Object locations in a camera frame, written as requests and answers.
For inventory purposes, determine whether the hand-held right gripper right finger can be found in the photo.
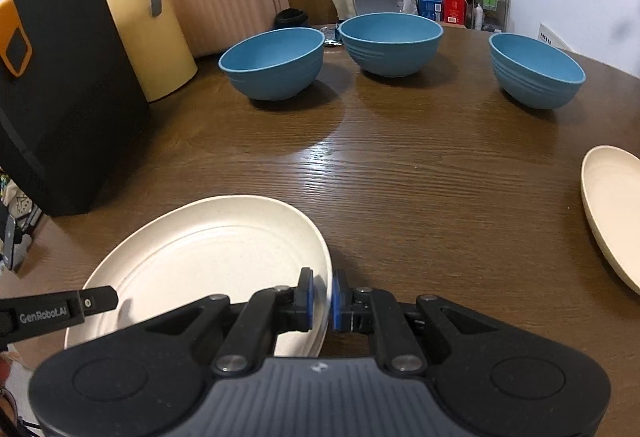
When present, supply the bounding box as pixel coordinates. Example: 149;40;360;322
331;268;506;374

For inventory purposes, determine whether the yellow bucket grey handle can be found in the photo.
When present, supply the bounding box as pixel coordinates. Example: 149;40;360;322
96;0;199;103

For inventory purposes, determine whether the black round case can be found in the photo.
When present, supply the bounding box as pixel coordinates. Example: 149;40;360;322
273;8;312;29

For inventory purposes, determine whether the blue ribbed bowl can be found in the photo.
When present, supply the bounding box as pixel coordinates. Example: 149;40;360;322
488;32;587;110
218;28;326;102
338;12;444;78

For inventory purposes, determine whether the black paper bag orange tag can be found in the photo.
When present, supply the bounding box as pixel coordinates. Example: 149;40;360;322
0;0;151;218

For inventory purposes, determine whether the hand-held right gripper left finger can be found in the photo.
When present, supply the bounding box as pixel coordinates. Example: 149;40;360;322
130;268;316;375

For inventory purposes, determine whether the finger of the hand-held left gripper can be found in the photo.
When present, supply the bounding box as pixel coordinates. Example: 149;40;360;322
81;285;120;319

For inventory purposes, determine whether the cream round plate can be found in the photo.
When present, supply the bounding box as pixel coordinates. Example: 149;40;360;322
64;194;334;359
580;145;640;296

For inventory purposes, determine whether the cluttered low shelf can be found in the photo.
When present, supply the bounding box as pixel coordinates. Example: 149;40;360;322
0;170;47;274

